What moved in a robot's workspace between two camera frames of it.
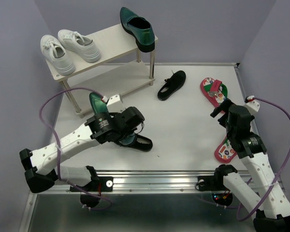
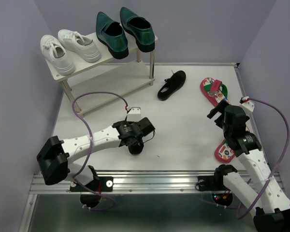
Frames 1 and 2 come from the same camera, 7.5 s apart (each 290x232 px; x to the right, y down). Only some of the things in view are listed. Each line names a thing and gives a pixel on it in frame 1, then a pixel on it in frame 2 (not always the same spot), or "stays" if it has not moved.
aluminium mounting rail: (138, 180) stays
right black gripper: (224, 106) stays
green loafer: (100, 107) to (111, 36)
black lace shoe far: (171, 84) stays
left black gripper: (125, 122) to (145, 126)
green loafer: (139, 28) stays
